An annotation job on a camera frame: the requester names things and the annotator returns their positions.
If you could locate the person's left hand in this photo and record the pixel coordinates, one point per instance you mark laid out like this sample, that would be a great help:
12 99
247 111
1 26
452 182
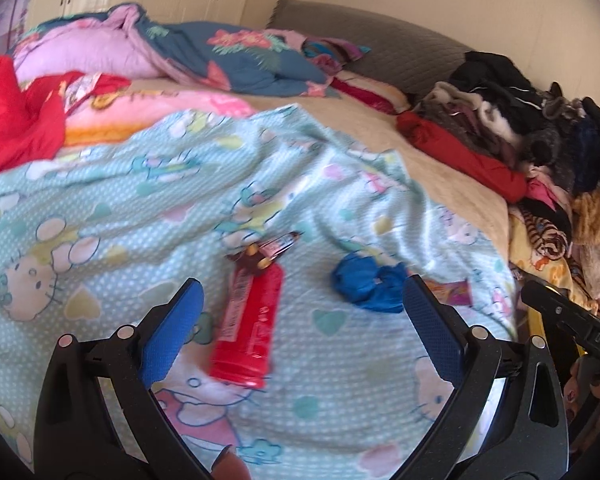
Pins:
232 467

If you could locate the yellow cartoon blanket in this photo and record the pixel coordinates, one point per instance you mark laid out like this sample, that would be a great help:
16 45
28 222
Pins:
545 245

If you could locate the folded red garment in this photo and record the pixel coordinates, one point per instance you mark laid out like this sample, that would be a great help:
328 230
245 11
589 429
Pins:
460 157

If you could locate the pink yellow blanket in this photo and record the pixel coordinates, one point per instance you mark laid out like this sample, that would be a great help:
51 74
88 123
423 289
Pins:
155 110

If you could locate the orange purple wrapper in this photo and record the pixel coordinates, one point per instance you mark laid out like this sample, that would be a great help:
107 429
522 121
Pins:
450 294

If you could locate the light blue cartoon blanket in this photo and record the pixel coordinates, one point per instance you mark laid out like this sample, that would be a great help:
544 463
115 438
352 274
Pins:
130 220

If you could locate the striped pillow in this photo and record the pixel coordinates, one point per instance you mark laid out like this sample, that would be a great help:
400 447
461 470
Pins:
335 50

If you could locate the brown snack wrapper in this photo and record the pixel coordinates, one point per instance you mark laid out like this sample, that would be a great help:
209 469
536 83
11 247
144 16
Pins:
265 252

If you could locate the red cloth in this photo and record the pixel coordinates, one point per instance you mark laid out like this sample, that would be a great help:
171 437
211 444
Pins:
15 120

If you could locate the blue floral quilt pink lining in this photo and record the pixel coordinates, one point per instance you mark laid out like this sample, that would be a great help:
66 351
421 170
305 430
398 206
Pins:
220 55

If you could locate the red snack packet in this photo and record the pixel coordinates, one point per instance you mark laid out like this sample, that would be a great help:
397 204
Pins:
250 325

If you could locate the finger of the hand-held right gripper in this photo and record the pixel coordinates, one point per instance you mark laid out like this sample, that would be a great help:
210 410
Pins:
537 296

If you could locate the grey quilted pillow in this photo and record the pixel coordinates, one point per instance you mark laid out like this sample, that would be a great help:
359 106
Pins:
395 50

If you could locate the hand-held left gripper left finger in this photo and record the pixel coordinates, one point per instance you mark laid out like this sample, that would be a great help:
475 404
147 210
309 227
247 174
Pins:
172 332

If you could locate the pile of clothes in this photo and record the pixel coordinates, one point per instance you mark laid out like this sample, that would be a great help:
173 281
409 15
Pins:
540 125

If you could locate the bed with tan sheet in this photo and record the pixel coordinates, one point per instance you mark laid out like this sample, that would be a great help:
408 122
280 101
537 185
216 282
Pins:
430 160

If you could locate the person's right hand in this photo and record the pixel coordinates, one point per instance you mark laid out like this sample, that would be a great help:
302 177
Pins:
572 390

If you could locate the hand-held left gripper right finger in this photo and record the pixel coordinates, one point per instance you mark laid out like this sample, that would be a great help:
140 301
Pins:
432 327

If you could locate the blue cloth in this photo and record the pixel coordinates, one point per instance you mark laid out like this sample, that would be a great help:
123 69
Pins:
367 282

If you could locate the red printed bag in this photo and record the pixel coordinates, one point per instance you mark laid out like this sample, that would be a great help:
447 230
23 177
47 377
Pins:
87 87

